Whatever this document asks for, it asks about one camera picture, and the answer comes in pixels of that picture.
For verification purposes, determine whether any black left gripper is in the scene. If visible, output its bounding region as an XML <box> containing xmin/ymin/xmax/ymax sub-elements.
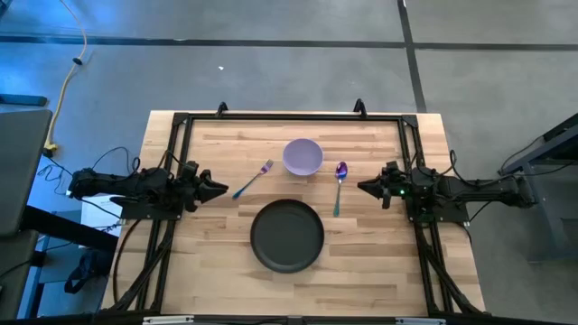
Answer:
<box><xmin>180</xmin><ymin>169</ymin><xmax>229</xmax><ymax>213</ymax></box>

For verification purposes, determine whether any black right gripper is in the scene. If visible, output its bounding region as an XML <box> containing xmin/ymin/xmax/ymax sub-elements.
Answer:
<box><xmin>357</xmin><ymin>173</ymin><xmax>410</xmax><ymax>210</ymax></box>

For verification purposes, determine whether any iridescent purple spoon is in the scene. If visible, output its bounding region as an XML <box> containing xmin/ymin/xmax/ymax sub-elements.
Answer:
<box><xmin>332</xmin><ymin>161</ymin><xmax>349</xmax><ymax>218</ymax></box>

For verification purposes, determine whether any iridescent blue fork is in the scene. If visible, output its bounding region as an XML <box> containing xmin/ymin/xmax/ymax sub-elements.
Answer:
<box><xmin>231</xmin><ymin>158</ymin><xmax>275</xmax><ymax>200</ymax></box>

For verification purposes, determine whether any lavender plastic bowl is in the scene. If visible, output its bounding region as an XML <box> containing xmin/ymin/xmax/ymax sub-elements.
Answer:
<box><xmin>282</xmin><ymin>138</ymin><xmax>324</xmax><ymax>177</ymax></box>

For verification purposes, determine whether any black round plate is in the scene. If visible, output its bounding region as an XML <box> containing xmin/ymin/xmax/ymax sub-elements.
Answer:
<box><xmin>249</xmin><ymin>199</ymin><xmax>325</xmax><ymax>274</ymax></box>

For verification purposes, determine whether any white paper sheet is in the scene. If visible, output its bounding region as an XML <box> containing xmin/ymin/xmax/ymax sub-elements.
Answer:
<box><xmin>80</xmin><ymin>193</ymin><xmax>124</xmax><ymax>238</ymax></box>

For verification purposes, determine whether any black desk leg beam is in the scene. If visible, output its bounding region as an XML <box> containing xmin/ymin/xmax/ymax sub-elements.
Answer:
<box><xmin>20</xmin><ymin>205</ymin><xmax>119</xmax><ymax>254</ymax></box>

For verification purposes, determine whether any grey desk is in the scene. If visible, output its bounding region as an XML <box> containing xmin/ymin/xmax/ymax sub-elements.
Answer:
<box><xmin>0</xmin><ymin>108</ymin><xmax>53</xmax><ymax>238</ymax></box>

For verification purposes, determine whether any dark grey side table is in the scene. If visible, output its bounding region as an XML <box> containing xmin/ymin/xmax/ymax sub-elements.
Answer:
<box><xmin>499</xmin><ymin>112</ymin><xmax>578</xmax><ymax>263</ymax></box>

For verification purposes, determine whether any dark flat bar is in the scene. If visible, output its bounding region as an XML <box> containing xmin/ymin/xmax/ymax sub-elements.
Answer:
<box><xmin>0</xmin><ymin>93</ymin><xmax>49</xmax><ymax>107</ymax></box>

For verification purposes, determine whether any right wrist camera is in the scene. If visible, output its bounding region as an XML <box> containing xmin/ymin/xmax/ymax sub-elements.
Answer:
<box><xmin>382</xmin><ymin>161</ymin><xmax>403</xmax><ymax>180</ymax></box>

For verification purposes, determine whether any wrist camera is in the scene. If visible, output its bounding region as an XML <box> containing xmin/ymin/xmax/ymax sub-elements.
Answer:
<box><xmin>382</xmin><ymin>161</ymin><xmax>403</xmax><ymax>180</ymax></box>
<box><xmin>180</xmin><ymin>160</ymin><xmax>200</xmax><ymax>180</ymax></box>

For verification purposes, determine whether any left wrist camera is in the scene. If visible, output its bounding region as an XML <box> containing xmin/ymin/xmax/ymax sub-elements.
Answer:
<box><xmin>180</xmin><ymin>160</ymin><xmax>200</xmax><ymax>180</ymax></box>

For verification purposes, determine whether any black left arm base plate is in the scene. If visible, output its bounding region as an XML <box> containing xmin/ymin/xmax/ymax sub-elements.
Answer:
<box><xmin>109</xmin><ymin>196</ymin><xmax>182</xmax><ymax>221</ymax></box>

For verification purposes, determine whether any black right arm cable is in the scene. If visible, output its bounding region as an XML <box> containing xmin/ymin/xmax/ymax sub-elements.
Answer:
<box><xmin>448</xmin><ymin>148</ymin><xmax>480</xmax><ymax>187</ymax></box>

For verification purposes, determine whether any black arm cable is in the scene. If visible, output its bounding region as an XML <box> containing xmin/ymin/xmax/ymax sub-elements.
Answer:
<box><xmin>92</xmin><ymin>145</ymin><xmax>142</xmax><ymax>175</ymax></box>
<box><xmin>448</xmin><ymin>148</ymin><xmax>480</xmax><ymax>187</ymax></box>

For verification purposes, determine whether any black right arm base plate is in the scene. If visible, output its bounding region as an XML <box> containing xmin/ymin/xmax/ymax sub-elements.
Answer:
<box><xmin>406</xmin><ymin>198</ymin><xmax>471</xmax><ymax>224</ymax></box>

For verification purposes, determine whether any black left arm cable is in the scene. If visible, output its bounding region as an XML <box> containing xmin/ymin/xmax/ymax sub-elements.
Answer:
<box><xmin>92</xmin><ymin>145</ymin><xmax>142</xmax><ymax>175</ymax></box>

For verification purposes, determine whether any black aluminium table frame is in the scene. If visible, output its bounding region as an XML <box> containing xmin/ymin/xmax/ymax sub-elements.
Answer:
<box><xmin>107</xmin><ymin>111</ymin><xmax>487</xmax><ymax>317</ymax></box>

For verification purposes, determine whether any silver metal bracket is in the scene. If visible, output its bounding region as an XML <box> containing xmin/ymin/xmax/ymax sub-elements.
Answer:
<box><xmin>396</xmin><ymin>317</ymin><xmax>447</xmax><ymax>325</ymax></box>
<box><xmin>143</xmin><ymin>315</ymin><xmax>195</xmax><ymax>325</ymax></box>

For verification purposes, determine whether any black strap bundle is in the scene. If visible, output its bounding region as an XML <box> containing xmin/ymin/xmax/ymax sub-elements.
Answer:
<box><xmin>63</xmin><ymin>248</ymin><xmax>114</xmax><ymax>294</ymax></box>

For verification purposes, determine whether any yellow cable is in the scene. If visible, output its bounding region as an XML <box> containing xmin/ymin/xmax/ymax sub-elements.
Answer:
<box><xmin>43</xmin><ymin>0</ymin><xmax>88</xmax><ymax>153</ymax></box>

